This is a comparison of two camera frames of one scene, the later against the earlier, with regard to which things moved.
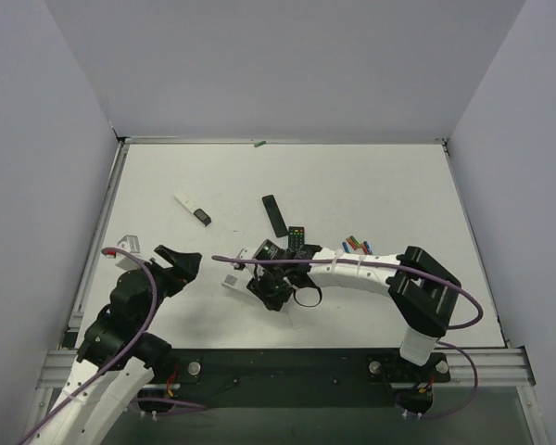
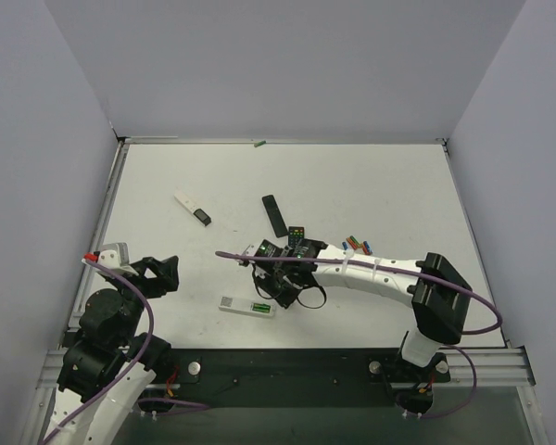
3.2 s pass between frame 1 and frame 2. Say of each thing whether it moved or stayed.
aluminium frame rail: stayed
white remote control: moved
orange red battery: stayed
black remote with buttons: stayed
